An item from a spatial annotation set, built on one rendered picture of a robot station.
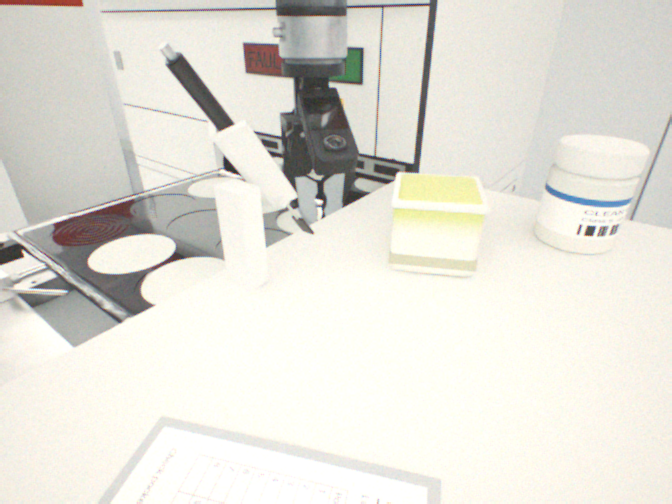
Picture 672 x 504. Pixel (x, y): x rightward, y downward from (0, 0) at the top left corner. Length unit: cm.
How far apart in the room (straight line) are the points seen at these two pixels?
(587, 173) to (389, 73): 31
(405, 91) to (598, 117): 151
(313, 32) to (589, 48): 165
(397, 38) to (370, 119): 11
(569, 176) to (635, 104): 162
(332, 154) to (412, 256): 13
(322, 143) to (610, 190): 26
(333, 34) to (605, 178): 29
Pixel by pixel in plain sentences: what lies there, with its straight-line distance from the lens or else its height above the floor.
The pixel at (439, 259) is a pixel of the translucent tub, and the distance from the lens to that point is 35.
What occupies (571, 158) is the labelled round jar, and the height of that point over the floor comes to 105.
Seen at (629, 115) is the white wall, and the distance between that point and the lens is 204.
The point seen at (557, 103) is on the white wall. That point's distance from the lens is 206.
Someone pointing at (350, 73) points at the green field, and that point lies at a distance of 64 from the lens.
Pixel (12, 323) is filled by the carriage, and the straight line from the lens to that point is 55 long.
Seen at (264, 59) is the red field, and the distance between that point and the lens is 76.
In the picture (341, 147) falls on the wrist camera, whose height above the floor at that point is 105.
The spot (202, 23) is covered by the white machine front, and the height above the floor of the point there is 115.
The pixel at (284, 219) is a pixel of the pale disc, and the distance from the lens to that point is 61.
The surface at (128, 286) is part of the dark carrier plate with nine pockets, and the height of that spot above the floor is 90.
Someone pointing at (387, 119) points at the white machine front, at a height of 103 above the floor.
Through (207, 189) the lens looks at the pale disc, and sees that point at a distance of 76.
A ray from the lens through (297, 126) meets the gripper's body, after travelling 48.
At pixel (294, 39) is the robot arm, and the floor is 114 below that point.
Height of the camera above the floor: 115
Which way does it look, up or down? 29 degrees down
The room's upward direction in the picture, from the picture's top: straight up
